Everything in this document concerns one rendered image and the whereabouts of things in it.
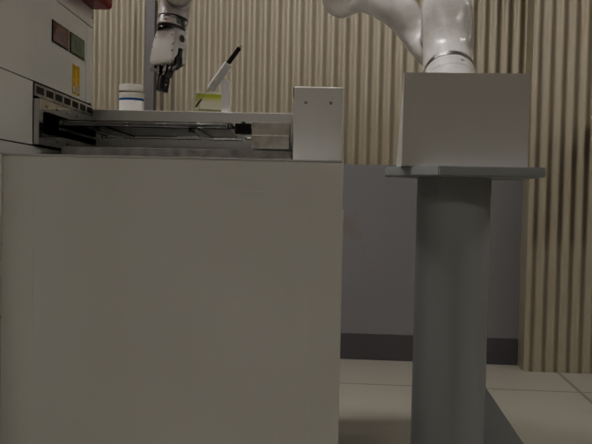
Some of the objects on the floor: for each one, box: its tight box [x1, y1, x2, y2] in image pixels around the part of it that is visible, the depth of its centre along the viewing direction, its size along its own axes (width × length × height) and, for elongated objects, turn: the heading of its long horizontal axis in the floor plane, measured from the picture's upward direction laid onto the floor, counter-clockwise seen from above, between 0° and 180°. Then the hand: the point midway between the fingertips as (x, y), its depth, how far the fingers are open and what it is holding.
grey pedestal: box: [385, 166, 545, 444], centre depth 176 cm, size 51×44×82 cm
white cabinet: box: [0, 156, 344, 444], centre depth 195 cm, size 64×96×82 cm
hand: (162, 84), depth 217 cm, fingers closed
